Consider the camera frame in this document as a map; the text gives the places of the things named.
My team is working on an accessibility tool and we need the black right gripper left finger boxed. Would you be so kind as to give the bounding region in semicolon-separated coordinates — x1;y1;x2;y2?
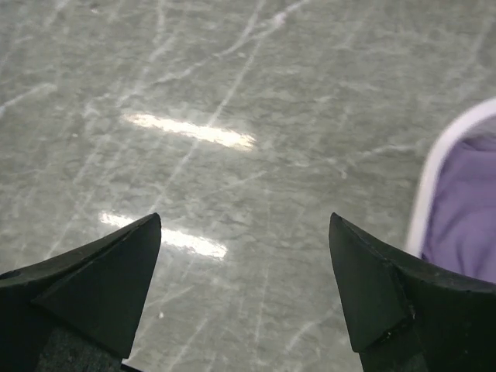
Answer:
1;213;161;371

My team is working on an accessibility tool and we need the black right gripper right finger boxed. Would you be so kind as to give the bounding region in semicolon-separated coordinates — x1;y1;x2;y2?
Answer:
329;214;495;372

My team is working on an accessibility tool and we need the white perforated plastic basket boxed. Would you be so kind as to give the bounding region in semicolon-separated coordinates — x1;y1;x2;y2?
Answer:
405;98;495;257

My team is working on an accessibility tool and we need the purple t shirt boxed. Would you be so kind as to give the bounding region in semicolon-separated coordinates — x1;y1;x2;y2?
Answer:
422;136;495;283

